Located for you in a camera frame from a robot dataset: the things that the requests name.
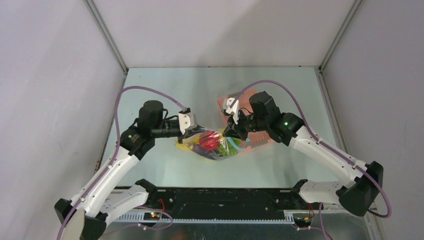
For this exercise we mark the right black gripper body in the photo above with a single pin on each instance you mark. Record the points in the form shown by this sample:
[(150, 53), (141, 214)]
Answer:
[(233, 129)]

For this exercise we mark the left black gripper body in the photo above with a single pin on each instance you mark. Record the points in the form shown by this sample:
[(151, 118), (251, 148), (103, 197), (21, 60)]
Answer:
[(167, 130)]

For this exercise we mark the red tomato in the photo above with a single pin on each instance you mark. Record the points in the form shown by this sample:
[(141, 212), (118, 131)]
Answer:
[(209, 140)]

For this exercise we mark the green grapes bunch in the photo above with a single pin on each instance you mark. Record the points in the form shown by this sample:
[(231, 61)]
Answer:
[(226, 149)]

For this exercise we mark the clear zip top bag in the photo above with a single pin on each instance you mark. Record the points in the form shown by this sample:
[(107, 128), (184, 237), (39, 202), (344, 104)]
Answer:
[(194, 140)]

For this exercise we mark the yellow banana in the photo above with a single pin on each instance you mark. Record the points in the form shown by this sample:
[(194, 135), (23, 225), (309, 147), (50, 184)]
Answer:
[(182, 146)]

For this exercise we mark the dark purple eggplant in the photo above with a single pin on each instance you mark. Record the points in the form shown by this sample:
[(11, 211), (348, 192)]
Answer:
[(209, 154)]

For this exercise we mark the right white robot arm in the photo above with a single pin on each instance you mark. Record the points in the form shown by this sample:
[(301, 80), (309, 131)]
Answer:
[(358, 183)]

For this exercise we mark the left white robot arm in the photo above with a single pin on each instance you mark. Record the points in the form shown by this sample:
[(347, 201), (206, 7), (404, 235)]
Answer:
[(88, 213)]

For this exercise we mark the pink plastic basket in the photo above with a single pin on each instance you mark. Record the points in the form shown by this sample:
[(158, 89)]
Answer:
[(257, 139)]

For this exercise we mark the left circuit board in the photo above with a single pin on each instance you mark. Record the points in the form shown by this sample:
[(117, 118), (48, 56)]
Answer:
[(152, 216)]

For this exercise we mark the circuit board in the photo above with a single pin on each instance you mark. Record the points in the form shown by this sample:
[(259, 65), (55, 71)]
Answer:
[(302, 223), (152, 216)]

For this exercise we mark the right circuit board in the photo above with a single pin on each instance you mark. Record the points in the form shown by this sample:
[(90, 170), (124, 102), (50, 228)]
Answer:
[(302, 223)]

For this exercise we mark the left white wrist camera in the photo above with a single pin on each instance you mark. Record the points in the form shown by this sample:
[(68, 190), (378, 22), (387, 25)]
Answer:
[(186, 120)]

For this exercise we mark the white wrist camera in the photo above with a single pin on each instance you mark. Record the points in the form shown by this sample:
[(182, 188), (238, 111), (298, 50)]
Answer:
[(230, 108), (186, 120)]

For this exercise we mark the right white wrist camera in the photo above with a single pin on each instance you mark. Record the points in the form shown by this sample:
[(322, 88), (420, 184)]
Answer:
[(230, 108)]

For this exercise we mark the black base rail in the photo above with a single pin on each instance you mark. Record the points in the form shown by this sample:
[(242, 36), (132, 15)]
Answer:
[(239, 204)]

